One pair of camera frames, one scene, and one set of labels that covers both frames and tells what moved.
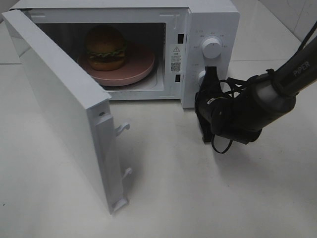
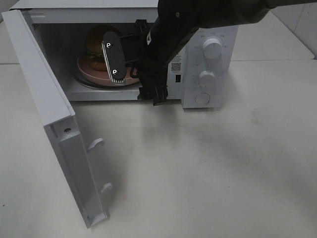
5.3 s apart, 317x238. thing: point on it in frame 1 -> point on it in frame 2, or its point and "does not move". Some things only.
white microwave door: x=80 y=105 -> x=55 y=110
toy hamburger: x=106 y=48 does not move
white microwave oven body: x=144 y=50 does not move
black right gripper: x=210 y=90 -> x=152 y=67
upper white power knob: x=211 y=48 does not move
